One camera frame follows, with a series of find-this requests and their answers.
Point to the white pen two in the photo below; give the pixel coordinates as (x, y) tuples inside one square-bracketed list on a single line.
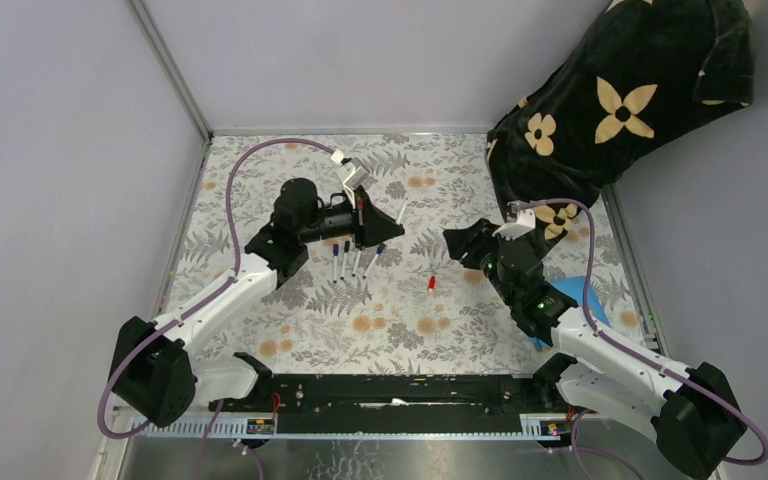
[(335, 262)]

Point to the white pen three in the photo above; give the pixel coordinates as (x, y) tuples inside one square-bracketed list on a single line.
[(344, 259)]

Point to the white pen five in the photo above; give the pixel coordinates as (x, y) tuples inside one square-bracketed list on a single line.
[(401, 212)]

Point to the black floral blanket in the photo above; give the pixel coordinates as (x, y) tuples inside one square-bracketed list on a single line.
[(644, 74)]

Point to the floral patterned table mat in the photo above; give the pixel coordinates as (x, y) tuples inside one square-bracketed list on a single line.
[(387, 323)]

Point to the white pen one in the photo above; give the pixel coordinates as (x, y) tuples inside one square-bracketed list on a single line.
[(356, 266)]

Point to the blue folded cloth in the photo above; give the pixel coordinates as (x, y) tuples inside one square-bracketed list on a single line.
[(573, 287)]

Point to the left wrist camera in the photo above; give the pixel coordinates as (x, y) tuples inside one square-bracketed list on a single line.
[(352, 173)]

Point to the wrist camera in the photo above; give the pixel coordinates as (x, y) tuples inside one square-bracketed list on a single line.
[(520, 220), (352, 173)]

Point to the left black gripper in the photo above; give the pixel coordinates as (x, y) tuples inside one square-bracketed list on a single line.
[(371, 226)]

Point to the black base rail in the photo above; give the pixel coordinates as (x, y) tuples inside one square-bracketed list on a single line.
[(399, 404)]

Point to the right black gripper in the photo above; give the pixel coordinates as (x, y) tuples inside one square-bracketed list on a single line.
[(471, 240)]

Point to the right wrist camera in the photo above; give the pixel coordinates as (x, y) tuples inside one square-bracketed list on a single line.
[(520, 220)]

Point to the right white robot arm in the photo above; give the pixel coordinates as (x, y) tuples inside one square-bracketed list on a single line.
[(689, 413)]

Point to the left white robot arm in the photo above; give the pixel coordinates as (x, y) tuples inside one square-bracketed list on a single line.
[(154, 368)]

